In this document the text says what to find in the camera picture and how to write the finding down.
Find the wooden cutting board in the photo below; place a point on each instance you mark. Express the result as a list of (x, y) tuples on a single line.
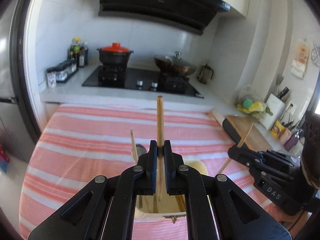
[(242, 129)]

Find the spice jar rack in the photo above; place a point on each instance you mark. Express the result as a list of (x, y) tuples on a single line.
[(61, 73)]

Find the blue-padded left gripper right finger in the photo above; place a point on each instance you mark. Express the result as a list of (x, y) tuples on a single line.
[(216, 207)]

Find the cream utensil holder box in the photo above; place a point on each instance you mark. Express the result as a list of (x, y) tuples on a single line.
[(170, 207)]

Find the black wok glass lid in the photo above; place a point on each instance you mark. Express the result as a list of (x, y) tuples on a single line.
[(174, 65)]

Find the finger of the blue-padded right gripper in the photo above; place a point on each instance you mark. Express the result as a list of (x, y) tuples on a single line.
[(240, 155)]

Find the black pot red lid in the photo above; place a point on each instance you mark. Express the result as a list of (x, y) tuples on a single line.
[(114, 55)]

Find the yellow green bag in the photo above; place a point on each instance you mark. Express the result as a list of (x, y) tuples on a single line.
[(250, 103)]

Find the black range hood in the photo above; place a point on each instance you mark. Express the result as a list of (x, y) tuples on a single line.
[(188, 15)]

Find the grey refrigerator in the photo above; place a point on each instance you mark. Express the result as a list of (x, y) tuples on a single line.
[(17, 137)]

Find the sauce bottles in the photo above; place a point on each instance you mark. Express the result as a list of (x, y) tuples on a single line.
[(78, 51)]

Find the black gas stove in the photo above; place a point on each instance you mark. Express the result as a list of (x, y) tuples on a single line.
[(139, 79)]

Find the white knife block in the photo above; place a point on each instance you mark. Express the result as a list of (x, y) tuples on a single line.
[(276, 107)]

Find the steel spoon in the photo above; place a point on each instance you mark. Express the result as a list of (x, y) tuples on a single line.
[(140, 150)]

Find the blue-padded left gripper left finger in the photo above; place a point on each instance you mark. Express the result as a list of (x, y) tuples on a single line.
[(105, 207)]

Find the yellow snack box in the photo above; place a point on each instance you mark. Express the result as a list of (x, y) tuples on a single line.
[(277, 130)]

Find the pink striped tablecloth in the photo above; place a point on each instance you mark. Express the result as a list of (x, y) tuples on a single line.
[(81, 142)]

